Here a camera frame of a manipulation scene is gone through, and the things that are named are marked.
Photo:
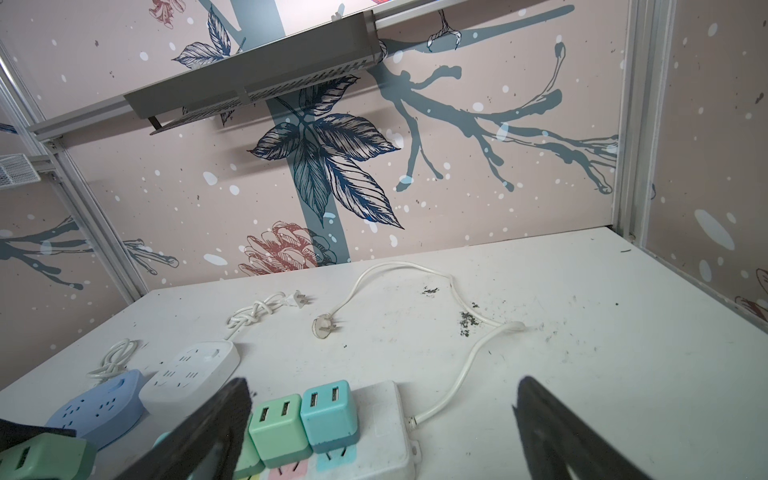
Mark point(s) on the black wire wall basket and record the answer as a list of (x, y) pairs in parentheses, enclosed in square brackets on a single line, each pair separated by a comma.
[(220, 79)]

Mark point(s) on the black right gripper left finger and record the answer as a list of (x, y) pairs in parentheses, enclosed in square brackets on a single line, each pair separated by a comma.
[(206, 445)]

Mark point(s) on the white square power socket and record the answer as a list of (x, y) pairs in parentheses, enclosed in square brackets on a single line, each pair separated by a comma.
[(200, 370)]

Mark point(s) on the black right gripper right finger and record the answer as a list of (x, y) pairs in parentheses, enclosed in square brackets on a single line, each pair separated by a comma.
[(557, 444)]

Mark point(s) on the teal charger plug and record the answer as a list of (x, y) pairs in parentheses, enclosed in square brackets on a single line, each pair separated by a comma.
[(330, 417)]

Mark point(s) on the blue square power socket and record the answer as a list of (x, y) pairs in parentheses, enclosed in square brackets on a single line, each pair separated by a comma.
[(110, 409)]

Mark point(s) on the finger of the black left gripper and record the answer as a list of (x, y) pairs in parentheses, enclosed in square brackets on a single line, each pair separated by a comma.
[(12, 434)]

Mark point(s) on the green charger plug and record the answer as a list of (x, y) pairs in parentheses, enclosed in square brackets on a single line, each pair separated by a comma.
[(278, 433), (49, 456), (249, 462)]

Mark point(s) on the white multicolour power strip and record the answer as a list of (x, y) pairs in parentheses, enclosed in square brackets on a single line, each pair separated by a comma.
[(385, 449)]

